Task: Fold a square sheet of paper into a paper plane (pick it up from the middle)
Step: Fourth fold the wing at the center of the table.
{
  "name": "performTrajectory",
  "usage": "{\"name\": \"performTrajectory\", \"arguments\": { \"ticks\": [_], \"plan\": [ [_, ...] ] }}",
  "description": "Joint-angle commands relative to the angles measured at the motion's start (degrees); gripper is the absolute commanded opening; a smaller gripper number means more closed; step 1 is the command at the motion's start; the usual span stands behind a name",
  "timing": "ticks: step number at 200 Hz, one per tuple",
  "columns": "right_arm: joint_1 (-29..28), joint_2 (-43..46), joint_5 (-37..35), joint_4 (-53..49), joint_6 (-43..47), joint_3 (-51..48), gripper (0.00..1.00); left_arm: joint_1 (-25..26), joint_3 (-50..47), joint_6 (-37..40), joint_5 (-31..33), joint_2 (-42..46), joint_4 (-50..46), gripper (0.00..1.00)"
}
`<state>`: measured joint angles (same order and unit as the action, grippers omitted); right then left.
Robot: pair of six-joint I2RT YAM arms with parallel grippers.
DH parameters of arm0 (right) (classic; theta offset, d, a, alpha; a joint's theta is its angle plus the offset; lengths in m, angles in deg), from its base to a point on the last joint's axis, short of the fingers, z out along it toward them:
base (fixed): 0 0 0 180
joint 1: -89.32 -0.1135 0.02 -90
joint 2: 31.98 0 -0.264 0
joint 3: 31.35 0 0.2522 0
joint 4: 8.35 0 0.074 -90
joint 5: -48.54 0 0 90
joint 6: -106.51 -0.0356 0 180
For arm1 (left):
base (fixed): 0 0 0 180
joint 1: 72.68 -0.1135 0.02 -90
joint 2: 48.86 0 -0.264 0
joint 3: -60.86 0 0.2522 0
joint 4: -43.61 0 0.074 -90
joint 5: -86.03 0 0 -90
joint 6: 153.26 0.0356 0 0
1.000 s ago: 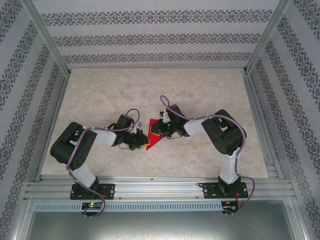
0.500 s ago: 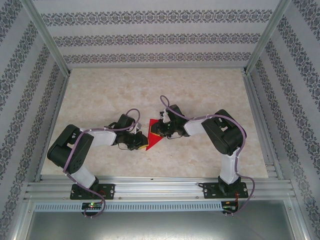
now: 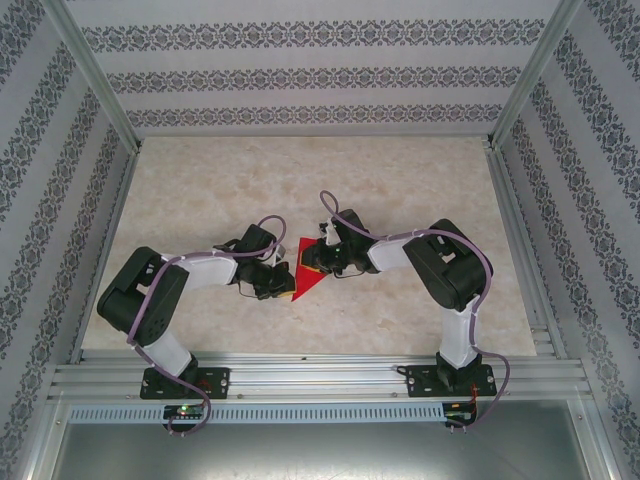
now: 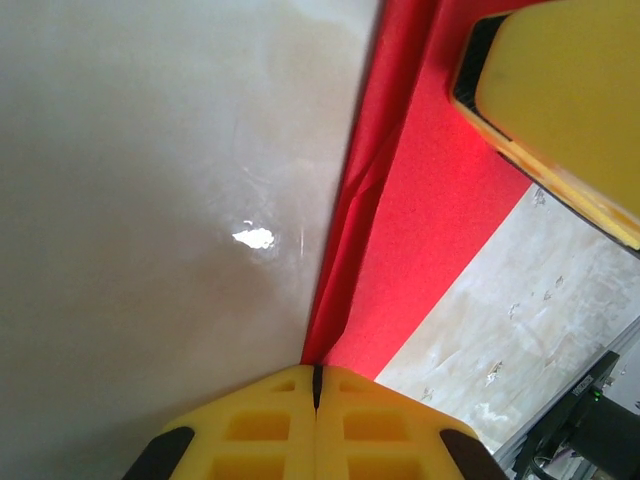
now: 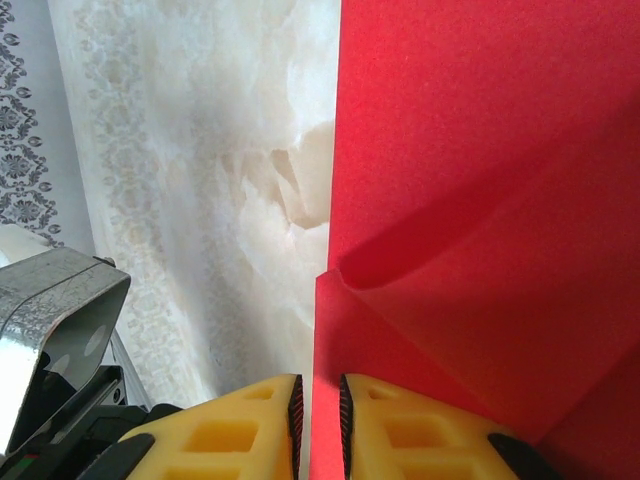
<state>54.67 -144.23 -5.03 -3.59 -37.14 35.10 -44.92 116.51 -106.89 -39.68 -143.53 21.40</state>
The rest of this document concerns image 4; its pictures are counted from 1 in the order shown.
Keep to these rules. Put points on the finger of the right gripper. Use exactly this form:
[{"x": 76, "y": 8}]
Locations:
[{"x": 565, "y": 100}]

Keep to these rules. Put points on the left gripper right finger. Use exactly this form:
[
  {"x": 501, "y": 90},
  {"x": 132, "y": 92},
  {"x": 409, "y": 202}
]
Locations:
[{"x": 380, "y": 435}]

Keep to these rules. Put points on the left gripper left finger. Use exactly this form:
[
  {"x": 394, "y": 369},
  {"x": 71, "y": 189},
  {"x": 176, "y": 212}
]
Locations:
[{"x": 260, "y": 435}]

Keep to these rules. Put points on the red square paper sheet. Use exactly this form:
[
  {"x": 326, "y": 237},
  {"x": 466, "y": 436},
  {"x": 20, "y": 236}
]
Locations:
[{"x": 425, "y": 225}]

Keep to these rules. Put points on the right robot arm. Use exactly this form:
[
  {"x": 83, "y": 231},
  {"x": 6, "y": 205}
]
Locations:
[{"x": 600, "y": 430}]

